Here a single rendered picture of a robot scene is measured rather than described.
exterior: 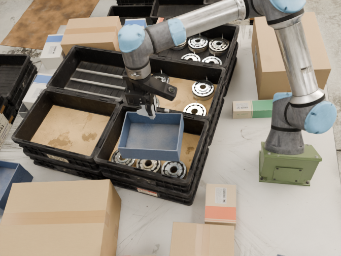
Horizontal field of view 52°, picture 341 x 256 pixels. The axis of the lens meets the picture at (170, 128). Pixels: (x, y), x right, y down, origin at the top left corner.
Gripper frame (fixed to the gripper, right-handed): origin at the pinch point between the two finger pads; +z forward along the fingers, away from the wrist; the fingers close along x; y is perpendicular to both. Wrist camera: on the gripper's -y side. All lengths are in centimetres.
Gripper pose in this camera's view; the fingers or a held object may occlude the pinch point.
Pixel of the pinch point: (154, 115)
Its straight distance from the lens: 122.1
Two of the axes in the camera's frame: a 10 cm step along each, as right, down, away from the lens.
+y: -9.8, -0.7, 1.8
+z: 1.0, 6.2, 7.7
